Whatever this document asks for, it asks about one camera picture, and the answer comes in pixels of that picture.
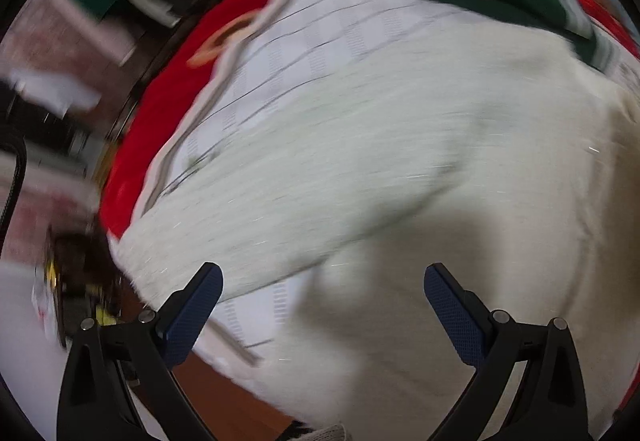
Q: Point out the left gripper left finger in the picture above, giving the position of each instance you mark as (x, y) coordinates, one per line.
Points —
(95, 401)

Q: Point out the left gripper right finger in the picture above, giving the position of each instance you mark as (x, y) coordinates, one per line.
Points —
(550, 402)

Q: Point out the white fluffy sweater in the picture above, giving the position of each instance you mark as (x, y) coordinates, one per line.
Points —
(487, 147)

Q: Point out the dark basket on floor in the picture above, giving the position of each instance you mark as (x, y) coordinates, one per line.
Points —
(83, 279)

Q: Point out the red floral blanket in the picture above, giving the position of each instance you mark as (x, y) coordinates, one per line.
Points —
(165, 91)

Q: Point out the white diamond floral cloth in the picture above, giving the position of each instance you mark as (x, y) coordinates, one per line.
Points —
(292, 45)

